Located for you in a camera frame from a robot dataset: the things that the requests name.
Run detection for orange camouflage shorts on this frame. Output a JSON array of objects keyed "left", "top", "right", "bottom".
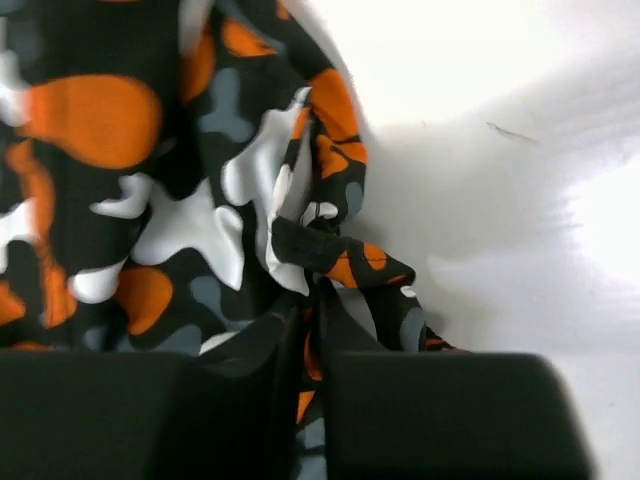
[{"left": 1, "top": 1, "right": 451, "bottom": 456}]

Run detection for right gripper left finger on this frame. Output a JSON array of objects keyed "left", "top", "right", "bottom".
[{"left": 1, "top": 310, "right": 300, "bottom": 479}]

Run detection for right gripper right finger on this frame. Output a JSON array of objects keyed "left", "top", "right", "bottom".
[{"left": 319, "top": 281, "right": 594, "bottom": 479}]

